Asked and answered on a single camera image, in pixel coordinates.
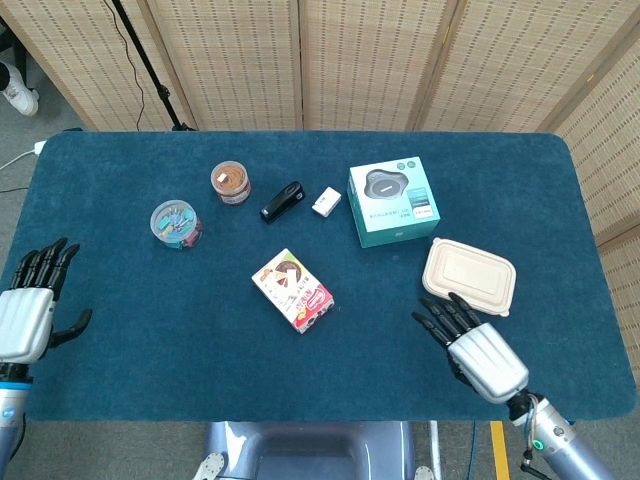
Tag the black tripod stand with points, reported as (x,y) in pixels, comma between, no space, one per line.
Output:
(150,65)

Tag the black stapler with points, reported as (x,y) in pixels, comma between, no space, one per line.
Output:
(282,202)

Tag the teal product box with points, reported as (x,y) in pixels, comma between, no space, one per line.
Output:
(395,205)

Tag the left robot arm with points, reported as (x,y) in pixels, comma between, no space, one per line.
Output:
(10,405)

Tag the clear jar of brown rubber bands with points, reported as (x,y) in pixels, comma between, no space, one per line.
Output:
(230,182)

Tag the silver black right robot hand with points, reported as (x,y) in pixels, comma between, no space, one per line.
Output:
(487,362)

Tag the clear jar of binder clips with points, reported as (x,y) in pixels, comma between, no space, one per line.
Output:
(175,225)

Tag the cream lidded lunch container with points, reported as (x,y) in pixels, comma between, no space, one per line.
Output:
(470,272)

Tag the white sneaker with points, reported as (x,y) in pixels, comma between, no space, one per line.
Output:
(20,92)

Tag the blue tablecloth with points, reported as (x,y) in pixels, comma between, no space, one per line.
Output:
(150,350)

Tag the chocolate pie snack box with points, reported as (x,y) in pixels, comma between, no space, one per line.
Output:
(312,300)

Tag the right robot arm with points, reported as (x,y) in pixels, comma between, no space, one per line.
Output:
(565,440)

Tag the small white staple box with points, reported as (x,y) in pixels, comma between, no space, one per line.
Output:
(326,201)

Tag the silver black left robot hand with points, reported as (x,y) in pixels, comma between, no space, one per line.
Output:
(25,320)

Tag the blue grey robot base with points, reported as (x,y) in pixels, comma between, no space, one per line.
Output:
(310,450)

